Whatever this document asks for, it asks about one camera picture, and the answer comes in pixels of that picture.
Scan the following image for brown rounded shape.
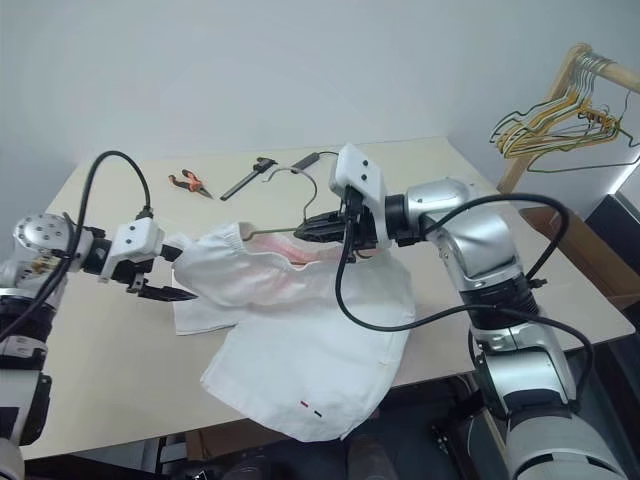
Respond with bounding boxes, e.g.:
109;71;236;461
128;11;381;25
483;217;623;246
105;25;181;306
347;434;396;480

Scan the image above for green wire hanger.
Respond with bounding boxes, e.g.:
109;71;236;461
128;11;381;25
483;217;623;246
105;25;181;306
527;88;640;175
248;167;320;236

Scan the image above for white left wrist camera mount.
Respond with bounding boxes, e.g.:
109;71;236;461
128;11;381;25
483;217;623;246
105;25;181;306
99;218;165;284

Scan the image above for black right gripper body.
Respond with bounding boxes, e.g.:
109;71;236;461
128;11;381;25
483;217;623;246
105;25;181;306
340;185;382;259

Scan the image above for brown cardboard sheet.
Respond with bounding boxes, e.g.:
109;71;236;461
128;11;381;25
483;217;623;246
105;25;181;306
187;424;296;457

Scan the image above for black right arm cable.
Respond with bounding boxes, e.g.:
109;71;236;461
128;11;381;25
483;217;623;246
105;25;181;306
422;193;574;289

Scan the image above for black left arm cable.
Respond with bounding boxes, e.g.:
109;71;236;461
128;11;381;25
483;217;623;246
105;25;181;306
0;150;155;341

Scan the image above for grey USB hub with cable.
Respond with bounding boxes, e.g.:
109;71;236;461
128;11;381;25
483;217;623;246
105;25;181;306
291;151;341;175

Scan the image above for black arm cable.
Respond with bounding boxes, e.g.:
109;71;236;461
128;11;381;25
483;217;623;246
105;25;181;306
0;150;155;341
422;193;574;289

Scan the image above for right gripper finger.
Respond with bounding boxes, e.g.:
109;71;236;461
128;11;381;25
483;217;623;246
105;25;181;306
298;210;347;233
294;226;347;245

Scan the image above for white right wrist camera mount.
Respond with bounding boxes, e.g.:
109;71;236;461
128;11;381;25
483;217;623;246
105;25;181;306
328;143;391;250

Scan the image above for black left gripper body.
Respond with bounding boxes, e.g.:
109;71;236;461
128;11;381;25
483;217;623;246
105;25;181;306
111;256;164;296

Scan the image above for black caliper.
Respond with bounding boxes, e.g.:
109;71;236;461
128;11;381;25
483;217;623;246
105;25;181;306
219;156;278;202

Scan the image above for dark rounded shape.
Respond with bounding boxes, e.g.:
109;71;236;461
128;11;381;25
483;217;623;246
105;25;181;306
224;457;281;480

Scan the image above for bunch of wire hangers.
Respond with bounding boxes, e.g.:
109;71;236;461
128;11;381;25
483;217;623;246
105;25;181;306
489;52;634;161

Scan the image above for wire hangers on wooden rack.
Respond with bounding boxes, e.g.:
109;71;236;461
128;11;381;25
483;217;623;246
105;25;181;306
497;43;640;195

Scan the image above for orange handled pliers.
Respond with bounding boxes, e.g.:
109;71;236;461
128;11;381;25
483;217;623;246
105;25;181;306
167;168;215;201

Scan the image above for white cloth garment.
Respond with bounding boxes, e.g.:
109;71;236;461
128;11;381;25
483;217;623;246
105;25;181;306
172;222;417;444

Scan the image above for black table frame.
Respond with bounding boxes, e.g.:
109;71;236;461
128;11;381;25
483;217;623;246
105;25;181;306
142;432;201;480

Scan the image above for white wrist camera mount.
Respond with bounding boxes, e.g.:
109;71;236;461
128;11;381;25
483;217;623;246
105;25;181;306
99;218;165;284
328;143;391;250

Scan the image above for dark box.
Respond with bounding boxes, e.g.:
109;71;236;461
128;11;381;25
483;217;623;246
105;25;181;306
584;192;640;237

